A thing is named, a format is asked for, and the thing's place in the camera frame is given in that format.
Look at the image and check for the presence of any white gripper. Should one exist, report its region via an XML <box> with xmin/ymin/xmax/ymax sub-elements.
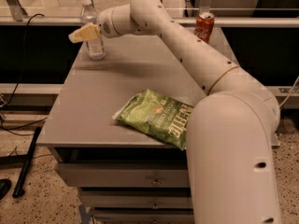
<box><xmin>68</xmin><ymin>7</ymin><xmax>121</xmax><ymax>43</ymax></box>

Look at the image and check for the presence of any clear blue-label water bottle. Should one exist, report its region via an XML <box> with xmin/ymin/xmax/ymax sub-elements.
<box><xmin>80</xmin><ymin>0</ymin><xmax>106</xmax><ymax>60</ymax></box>

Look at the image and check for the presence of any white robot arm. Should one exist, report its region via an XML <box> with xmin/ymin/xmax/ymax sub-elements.
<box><xmin>69</xmin><ymin>0</ymin><xmax>282</xmax><ymax>224</ymax></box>

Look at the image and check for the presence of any green jalapeno chip bag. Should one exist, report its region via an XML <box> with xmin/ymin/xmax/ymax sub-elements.
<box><xmin>113</xmin><ymin>90</ymin><xmax>193</xmax><ymax>150</ymax></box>

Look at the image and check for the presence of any orange soda can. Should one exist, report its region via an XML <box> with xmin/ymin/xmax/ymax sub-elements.
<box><xmin>194</xmin><ymin>12</ymin><xmax>214</xmax><ymax>43</ymax></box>

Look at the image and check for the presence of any top grey drawer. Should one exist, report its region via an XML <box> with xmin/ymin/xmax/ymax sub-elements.
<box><xmin>55</xmin><ymin>163</ymin><xmax>189</xmax><ymax>188</ymax></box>

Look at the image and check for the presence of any grey drawer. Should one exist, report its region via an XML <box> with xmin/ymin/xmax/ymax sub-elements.
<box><xmin>78</xmin><ymin>188</ymin><xmax>192</xmax><ymax>209</ymax></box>
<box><xmin>55</xmin><ymin>163</ymin><xmax>189</xmax><ymax>188</ymax></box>
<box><xmin>93</xmin><ymin>209</ymin><xmax>194</xmax><ymax>224</ymax></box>

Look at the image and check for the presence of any grey drawer cabinet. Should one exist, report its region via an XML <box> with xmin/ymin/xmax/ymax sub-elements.
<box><xmin>36</xmin><ymin>26</ymin><xmax>280</xmax><ymax>224</ymax></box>

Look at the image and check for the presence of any middle grey drawer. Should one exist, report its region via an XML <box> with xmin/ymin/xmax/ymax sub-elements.
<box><xmin>78</xmin><ymin>188</ymin><xmax>192</xmax><ymax>209</ymax></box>

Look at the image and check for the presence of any black stand leg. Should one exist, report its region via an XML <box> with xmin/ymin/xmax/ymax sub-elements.
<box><xmin>12</xmin><ymin>127</ymin><xmax>41</xmax><ymax>199</ymax></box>

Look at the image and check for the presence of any bottom grey drawer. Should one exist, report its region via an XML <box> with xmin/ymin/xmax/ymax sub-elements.
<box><xmin>93</xmin><ymin>209</ymin><xmax>194</xmax><ymax>224</ymax></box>

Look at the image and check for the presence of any black cable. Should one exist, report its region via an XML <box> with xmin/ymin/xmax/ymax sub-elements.
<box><xmin>0</xmin><ymin>13</ymin><xmax>49</xmax><ymax>137</ymax></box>

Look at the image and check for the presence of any white cable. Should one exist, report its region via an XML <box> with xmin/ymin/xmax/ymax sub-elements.
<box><xmin>278</xmin><ymin>75</ymin><xmax>299</xmax><ymax>108</ymax></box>

